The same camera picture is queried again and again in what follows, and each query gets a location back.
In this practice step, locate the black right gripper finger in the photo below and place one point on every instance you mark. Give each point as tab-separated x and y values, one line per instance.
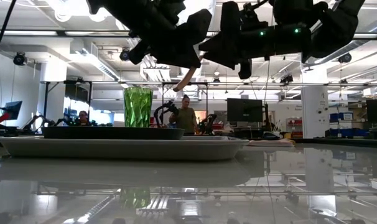
219	53
245	68

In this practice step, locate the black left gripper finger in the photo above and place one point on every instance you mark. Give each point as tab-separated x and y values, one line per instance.
138	53
182	46

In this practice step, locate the wooden utensil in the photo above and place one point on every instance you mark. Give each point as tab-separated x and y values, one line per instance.
185	81

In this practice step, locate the green ribbed plastic cup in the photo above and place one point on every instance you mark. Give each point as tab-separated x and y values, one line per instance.
138	107

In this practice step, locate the black round plate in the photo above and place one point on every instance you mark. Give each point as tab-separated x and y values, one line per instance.
114	133

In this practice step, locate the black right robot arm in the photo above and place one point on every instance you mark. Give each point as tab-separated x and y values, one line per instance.
331	28

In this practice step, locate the background black robot arm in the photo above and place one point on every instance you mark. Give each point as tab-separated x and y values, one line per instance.
168	107
208	121

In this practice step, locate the grey plastic tray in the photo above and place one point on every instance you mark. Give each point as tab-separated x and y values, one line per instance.
123	150

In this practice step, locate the black ceiling spotlight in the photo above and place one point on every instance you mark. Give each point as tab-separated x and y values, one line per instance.
20	59
286	79
345	58
123	55

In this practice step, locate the large black monitor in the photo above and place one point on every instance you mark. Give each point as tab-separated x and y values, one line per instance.
244	110

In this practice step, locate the standing person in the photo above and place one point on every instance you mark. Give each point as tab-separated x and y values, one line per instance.
186	119

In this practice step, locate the white column with signs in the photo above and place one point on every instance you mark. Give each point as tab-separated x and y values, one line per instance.
314	109

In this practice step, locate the seated person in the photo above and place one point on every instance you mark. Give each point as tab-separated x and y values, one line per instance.
83	117

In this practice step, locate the plain white column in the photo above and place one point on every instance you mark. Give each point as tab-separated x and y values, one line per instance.
53	93

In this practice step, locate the blue storage bins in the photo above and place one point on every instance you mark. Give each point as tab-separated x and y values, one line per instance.
341	117

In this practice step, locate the blue-lit tilted monitor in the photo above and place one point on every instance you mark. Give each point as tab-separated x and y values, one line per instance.
12	109

